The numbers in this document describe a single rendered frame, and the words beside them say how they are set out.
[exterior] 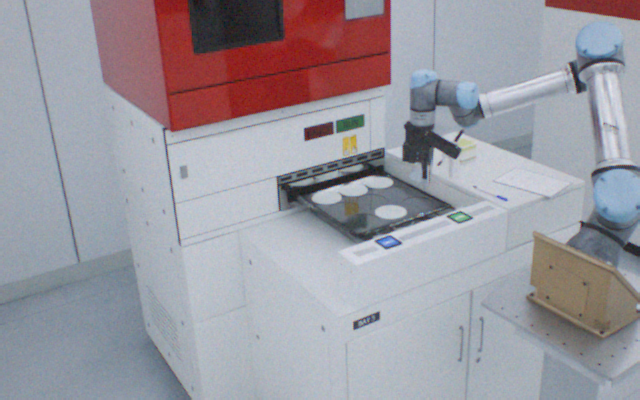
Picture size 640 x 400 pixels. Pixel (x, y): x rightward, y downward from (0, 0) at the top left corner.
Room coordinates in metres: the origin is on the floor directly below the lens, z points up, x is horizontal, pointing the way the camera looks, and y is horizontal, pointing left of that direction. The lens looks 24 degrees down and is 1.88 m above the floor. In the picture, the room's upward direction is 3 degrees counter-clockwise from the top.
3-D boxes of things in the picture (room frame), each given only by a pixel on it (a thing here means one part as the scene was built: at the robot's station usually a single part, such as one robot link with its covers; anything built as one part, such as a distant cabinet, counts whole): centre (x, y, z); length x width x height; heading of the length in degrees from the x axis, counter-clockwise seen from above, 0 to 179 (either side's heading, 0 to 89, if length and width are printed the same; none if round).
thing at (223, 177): (2.19, 0.12, 1.02); 0.82 x 0.03 x 0.40; 121
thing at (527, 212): (2.21, -0.54, 0.89); 0.62 x 0.35 x 0.14; 31
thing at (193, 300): (2.48, 0.29, 0.41); 0.82 x 0.71 x 0.82; 121
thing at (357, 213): (2.10, -0.16, 0.90); 0.34 x 0.34 x 0.01; 30
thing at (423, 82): (1.93, -0.31, 1.32); 0.09 x 0.08 x 0.11; 63
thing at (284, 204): (2.27, -0.04, 0.89); 0.44 x 0.02 x 0.10; 121
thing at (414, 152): (1.94, -0.30, 1.16); 0.09 x 0.08 x 0.12; 68
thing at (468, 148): (2.26, -0.49, 1.00); 0.07 x 0.07 x 0.07; 34
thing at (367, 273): (1.75, -0.29, 0.89); 0.55 x 0.09 x 0.14; 121
